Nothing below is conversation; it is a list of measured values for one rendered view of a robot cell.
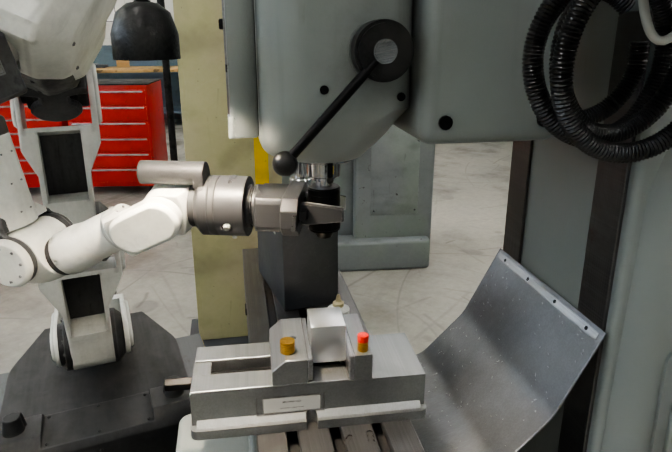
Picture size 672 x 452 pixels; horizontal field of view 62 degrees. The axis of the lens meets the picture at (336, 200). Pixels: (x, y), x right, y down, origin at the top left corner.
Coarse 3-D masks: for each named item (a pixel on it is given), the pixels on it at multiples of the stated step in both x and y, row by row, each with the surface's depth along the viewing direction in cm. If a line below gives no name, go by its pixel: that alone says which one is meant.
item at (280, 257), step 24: (264, 240) 127; (288, 240) 112; (312, 240) 114; (336, 240) 116; (264, 264) 129; (288, 264) 114; (312, 264) 116; (336, 264) 118; (288, 288) 115; (312, 288) 117; (336, 288) 120
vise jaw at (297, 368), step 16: (288, 320) 91; (304, 320) 91; (272, 336) 89; (288, 336) 87; (304, 336) 87; (272, 352) 85; (304, 352) 82; (272, 368) 81; (288, 368) 81; (304, 368) 81; (272, 384) 81; (288, 384) 81
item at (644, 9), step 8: (640, 0) 54; (648, 0) 54; (640, 8) 54; (648, 8) 54; (640, 16) 55; (648, 16) 55; (648, 24) 55; (648, 32) 55; (656, 32) 55; (656, 40) 55; (664, 40) 55
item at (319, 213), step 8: (304, 208) 79; (312, 208) 79; (320, 208) 78; (328, 208) 78; (336, 208) 78; (304, 216) 78; (312, 216) 79; (320, 216) 79; (328, 216) 79; (336, 216) 79; (304, 224) 79; (312, 224) 79
